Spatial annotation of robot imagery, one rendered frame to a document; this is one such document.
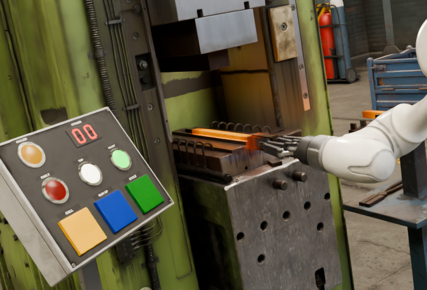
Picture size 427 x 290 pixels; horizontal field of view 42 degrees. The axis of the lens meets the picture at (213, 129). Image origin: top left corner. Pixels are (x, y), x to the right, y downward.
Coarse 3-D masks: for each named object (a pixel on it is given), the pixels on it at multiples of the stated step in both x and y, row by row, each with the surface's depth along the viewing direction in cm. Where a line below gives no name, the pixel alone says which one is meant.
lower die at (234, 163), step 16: (192, 128) 191; (208, 128) 190; (176, 144) 180; (192, 144) 172; (208, 144) 167; (224, 144) 163; (240, 144) 160; (176, 160) 174; (192, 160) 166; (208, 160) 158; (224, 160) 154; (240, 160) 157; (256, 160) 161
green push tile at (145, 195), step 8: (144, 176) 125; (128, 184) 120; (136, 184) 122; (144, 184) 123; (152, 184) 125; (128, 192) 120; (136, 192) 120; (144, 192) 122; (152, 192) 124; (136, 200) 119; (144, 200) 121; (152, 200) 122; (160, 200) 124; (144, 208) 119; (152, 208) 121
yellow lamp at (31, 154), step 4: (28, 144) 108; (24, 148) 107; (28, 148) 108; (32, 148) 108; (36, 148) 109; (24, 152) 106; (28, 152) 107; (32, 152) 108; (36, 152) 108; (40, 152) 109; (24, 156) 106; (28, 156) 106; (32, 156) 107; (36, 156) 108; (40, 156) 108; (28, 160) 106; (32, 160) 107; (36, 160) 107; (40, 160) 108
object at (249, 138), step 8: (200, 128) 183; (216, 136) 172; (224, 136) 168; (232, 136) 165; (240, 136) 162; (248, 136) 158; (256, 136) 155; (264, 136) 152; (272, 136) 151; (248, 144) 158
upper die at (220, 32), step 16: (224, 16) 151; (240, 16) 154; (160, 32) 162; (176, 32) 155; (192, 32) 148; (208, 32) 148; (224, 32) 151; (240, 32) 154; (256, 32) 157; (160, 48) 164; (176, 48) 157; (192, 48) 150; (208, 48) 148; (224, 48) 151
